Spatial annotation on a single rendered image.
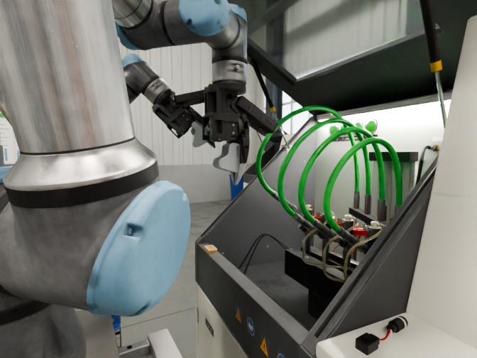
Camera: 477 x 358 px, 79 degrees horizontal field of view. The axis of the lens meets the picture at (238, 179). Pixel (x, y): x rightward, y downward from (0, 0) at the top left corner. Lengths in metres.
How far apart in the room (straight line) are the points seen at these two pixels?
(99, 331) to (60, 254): 0.26
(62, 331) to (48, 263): 0.15
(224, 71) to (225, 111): 0.08
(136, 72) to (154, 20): 0.35
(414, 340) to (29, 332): 0.54
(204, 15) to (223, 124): 0.20
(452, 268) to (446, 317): 0.08
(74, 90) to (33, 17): 0.05
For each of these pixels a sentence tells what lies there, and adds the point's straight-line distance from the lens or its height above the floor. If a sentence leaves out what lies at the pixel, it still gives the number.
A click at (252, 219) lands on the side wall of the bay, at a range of 1.17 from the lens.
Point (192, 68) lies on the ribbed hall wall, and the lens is 7.87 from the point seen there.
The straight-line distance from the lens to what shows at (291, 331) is 0.62.
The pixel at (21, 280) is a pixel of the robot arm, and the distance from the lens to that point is 0.30.
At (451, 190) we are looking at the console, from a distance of 0.66.
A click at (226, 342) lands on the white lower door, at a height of 0.74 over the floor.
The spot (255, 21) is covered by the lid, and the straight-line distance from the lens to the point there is 1.06.
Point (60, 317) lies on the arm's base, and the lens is 0.40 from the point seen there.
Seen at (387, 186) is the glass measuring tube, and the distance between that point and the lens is 1.04.
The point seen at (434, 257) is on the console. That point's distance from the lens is 0.66.
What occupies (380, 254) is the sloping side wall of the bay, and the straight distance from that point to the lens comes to 0.61.
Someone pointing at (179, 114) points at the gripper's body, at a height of 1.40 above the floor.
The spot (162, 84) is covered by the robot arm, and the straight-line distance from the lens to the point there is 0.91.
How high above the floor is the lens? 1.28
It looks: 5 degrees down
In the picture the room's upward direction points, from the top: straight up
